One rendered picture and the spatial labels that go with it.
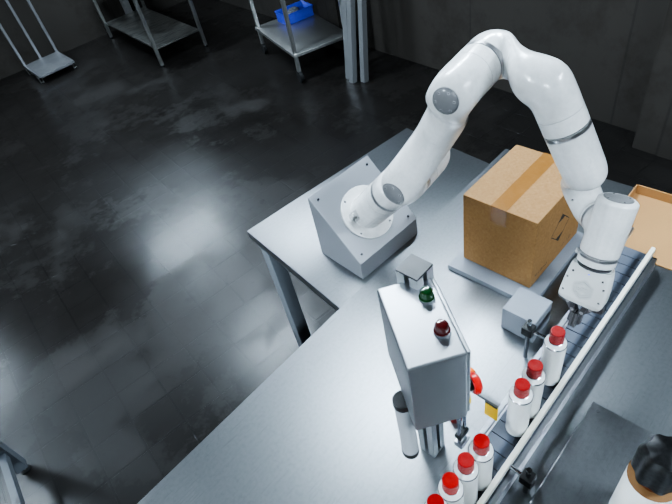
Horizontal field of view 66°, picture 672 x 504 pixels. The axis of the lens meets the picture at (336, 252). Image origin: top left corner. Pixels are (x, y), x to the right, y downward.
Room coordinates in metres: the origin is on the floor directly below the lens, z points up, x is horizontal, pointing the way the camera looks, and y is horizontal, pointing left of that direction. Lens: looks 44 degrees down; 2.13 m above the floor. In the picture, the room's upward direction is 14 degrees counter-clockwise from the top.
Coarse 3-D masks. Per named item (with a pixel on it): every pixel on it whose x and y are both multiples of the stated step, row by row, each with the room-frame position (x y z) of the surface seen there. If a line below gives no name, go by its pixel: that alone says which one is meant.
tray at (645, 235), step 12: (636, 192) 1.28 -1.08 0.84; (648, 192) 1.26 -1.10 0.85; (660, 192) 1.23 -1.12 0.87; (648, 204) 1.22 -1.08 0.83; (660, 204) 1.20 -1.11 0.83; (636, 216) 1.18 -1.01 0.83; (648, 216) 1.16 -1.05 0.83; (660, 216) 1.15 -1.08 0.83; (636, 228) 1.13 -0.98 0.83; (648, 228) 1.11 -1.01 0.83; (660, 228) 1.10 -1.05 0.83; (636, 240) 1.08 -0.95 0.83; (648, 240) 1.06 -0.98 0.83; (660, 240) 1.05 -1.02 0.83; (660, 252) 1.01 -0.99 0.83; (660, 264) 0.96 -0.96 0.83
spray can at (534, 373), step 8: (536, 360) 0.60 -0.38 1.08; (528, 368) 0.59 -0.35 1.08; (536, 368) 0.58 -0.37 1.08; (528, 376) 0.59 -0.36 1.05; (536, 376) 0.58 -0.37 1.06; (544, 376) 0.58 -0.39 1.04; (536, 384) 0.57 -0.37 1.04; (536, 392) 0.57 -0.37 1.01; (536, 400) 0.57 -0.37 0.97; (536, 408) 0.57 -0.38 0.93
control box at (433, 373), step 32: (384, 288) 0.57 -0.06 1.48; (384, 320) 0.55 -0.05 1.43; (416, 320) 0.49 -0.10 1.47; (448, 320) 0.48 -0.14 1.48; (416, 352) 0.44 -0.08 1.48; (448, 352) 0.42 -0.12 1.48; (416, 384) 0.41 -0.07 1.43; (448, 384) 0.41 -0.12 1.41; (416, 416) 0.41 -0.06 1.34; (448, 416) 0.41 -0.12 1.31
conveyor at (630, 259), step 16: (624, 256) 0.99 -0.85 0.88; (640, 256) 0.97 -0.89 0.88; (624, 272) 0.93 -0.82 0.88; (608, 304) 0.83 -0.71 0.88; (592, 320) 0.80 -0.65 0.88; (576, 336) 0.76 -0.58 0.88; (576, 352) 0.71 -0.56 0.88; (576, 368) 0.67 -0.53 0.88; (544, 400) 0.61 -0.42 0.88; (544, 416) 0.57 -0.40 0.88; (496, 432) 0.56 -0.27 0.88; (496, 448) 0.52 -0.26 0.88; (512, 448) 0.51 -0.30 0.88; (496, 464) 0.48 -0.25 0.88; (512, 464) 0.47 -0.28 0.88; (480, 496) 0.42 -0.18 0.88
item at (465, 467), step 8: (464, 456) 0.43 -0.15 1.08; (472, 456) 0.43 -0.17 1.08; (456, 464) 0.44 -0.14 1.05; (464, 464) 0.42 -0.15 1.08; (472, 464) 0.41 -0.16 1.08; (456, 472) 0.42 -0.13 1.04; (464, 472) 0.41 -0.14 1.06; (472, 472) 0.41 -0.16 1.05; (464, 480) 0.41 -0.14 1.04; (472, 480) 0.40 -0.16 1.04; (464, 488) 0.40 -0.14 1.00; (472, 488) 0.40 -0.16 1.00; (464, 496) 0.40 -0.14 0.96; (472, 496) 0.40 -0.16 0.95
